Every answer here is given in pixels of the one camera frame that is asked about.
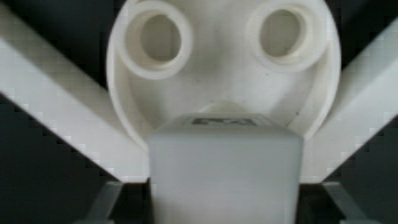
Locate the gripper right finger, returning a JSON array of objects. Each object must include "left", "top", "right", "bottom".
[{"left": 323, "top": 182, "right": 382, "bottom": 224}]

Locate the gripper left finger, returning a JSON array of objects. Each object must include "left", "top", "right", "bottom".
[{"left": 73, "top": 182, "right": 122, "bottom": 224}]

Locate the white stool leg with tag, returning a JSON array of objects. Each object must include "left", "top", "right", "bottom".
[{"left": 149, "top": 114, "right": 304, "bottom": 224}]

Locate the white round stool seat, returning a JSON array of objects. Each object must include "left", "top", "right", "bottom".
[{"left": 106, "top": 0, "right": 341, "bottom": 149}]

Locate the white right fence bar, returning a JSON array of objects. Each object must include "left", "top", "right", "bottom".
[{"left": 300, "top": 18, "right": 398, "bottom": 184}]

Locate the white fence bar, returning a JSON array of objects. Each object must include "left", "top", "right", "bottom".
[
  {"left": 300, "top": 18, "right": 398, "bottom": 184},
  {"left": 0, "top": 2, "right": 149, "bottom": 183}
]

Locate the white front fence bar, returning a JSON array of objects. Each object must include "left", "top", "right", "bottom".
[{"left": 0, "top": 2, "right": 149, "bottom": 183}]

